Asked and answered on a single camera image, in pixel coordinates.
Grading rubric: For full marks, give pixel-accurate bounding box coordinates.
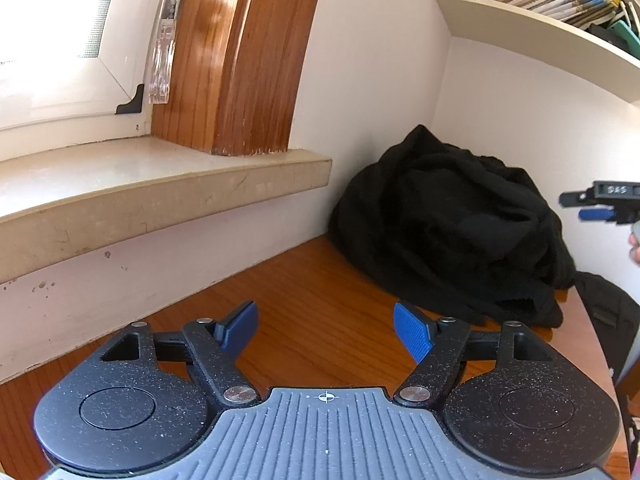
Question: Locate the black bag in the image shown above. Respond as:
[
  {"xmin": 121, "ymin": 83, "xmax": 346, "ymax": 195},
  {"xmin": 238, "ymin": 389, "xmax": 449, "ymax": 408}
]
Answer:
[{"xmin": 572, "ymin": 270, "xmax": 640, "ymax": 386}]

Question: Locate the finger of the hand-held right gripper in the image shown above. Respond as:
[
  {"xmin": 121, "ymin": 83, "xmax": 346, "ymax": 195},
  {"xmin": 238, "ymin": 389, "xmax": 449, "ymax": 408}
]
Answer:
[
  {"xmin": 578, "ymin": 201, "xmax": 640, "ymax": 226},
  {"xmin": 559, "ymin": 180, "xmax": 640, "ymax": 209}
]

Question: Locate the wooden window trim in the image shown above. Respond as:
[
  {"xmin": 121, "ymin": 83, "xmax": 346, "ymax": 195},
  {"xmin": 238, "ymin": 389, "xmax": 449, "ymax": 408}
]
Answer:
[{"xmin": 150, "ymin": 0, "xmax": 328, "ymax": 157}]

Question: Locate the stone window sill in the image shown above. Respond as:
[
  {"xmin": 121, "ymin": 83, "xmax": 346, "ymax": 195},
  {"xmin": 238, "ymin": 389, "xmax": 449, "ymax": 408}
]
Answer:
[{"xmin": 0, "ymin": 147, "xmax": 333, "ymax": 286}]

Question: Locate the teal folder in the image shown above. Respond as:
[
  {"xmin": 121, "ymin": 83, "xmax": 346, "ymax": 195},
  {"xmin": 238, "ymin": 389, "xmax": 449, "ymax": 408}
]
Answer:
[{"xmin": 606, "ymin": 20, "xmax": 640, "ymax": 57}]

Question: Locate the white window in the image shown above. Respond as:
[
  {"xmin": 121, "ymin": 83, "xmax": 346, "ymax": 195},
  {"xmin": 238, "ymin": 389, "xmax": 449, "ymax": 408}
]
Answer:
[{"xmin": 0, "ymin": 0, "xmax": 196, "ymax": 133}]

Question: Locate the heap of black clothes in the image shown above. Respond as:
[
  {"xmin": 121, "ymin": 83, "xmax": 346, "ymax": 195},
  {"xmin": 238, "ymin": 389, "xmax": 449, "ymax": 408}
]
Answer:
[{"xmin": 327, "ymin": 124, "xmax": 578, "ymax": 330}]

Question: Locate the white wall shelf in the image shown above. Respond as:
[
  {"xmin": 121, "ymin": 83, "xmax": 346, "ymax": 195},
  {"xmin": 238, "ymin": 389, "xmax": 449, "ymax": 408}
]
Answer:
[{"xmin": 434, "ymin": 0, "xmax": 640, "ymax": 103}]

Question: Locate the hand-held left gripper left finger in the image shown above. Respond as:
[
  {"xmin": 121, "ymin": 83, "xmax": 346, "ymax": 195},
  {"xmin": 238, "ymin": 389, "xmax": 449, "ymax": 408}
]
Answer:
[{"xmin": 100, "ymin": 301, "xmax": 261, "ymax": 408}]

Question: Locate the black window corner bracket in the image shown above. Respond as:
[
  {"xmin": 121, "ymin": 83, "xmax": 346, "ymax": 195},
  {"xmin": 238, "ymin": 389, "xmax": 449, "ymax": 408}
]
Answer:
[{"xmin": 115, "ymin": 85, "xmax": 146, "ymax": 115}]

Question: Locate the clear plastic cord holder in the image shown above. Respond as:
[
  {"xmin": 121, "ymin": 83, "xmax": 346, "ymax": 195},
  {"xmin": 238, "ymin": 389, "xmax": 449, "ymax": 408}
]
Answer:
[{"xmin": 143, "ymin": 0, "xmax": 177, "ymax": 107}]

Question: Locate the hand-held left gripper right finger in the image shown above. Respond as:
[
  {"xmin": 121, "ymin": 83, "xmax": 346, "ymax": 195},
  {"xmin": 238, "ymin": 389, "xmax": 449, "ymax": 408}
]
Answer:
[{"xmin": 393, "ymin": 301, "xmax": 553, "ymax": 407}]

